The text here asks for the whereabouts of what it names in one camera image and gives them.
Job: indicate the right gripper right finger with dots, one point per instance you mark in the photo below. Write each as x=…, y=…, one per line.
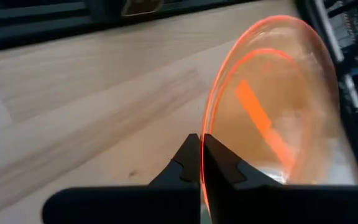
x=259, y=205

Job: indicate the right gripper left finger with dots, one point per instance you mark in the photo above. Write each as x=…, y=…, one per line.
x=154, y=205

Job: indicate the small orange transparent plate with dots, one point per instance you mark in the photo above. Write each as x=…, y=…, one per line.
x=275, y=93

